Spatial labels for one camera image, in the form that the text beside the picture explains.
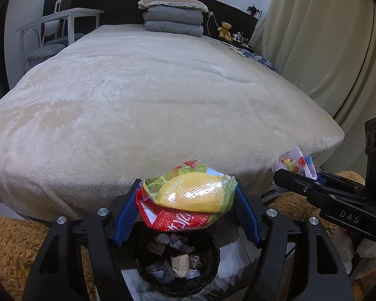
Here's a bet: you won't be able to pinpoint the white table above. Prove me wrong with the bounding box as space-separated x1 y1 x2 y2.
16 8 105 46

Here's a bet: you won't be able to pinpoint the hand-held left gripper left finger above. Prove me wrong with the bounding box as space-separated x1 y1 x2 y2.
22 179 143 301

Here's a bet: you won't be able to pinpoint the black lined waste bin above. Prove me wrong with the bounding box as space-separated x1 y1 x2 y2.
135 230 221 298

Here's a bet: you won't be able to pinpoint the cream curtain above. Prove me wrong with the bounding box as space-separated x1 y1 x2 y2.
249 0 376 167

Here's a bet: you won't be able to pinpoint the colourful wrapper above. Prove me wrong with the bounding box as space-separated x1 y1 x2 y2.
272 146 317 181

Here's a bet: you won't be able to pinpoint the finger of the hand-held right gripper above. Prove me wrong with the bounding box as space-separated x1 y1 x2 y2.
272 168 333 207
316 172 368 195

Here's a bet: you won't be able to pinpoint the blue patterned cloth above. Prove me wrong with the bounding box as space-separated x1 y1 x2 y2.
219 39 278 72

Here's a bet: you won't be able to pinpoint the bed with beige blanket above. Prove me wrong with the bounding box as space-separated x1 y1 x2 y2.
0 23 345 223

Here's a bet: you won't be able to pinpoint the bedside small bottles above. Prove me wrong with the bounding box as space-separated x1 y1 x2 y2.
232 31 254 46

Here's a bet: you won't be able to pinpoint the brown teddy bear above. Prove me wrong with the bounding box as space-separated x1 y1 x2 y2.
217 21 233 39

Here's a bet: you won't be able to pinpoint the pile of discarded wrappers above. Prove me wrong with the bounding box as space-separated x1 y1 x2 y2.
146 234 204 281

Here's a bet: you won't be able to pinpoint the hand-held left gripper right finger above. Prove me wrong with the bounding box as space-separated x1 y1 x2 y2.
233 183 353 301

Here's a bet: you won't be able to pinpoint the chair with grey cushion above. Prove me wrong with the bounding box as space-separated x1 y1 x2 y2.
19 27 66 69

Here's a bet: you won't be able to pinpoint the white charger with cable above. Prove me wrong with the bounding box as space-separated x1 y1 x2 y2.
207 11 221 38

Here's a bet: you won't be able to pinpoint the yellow green snack bag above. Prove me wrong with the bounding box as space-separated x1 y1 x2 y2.
135 161 239 233

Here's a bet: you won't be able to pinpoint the beige frilled pillow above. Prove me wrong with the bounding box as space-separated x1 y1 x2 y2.
138 0 209 14

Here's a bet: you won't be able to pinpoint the brown fluffy rug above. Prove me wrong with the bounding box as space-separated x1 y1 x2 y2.
0 171 365 301

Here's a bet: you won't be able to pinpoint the black headboard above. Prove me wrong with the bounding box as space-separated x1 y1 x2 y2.
43 0 259 43

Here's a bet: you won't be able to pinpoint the grey folded quilt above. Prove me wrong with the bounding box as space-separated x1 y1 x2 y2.
146 5 205 26
143 20 205 37

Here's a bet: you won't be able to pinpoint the white chair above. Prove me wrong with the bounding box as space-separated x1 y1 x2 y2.
54 0 74 43

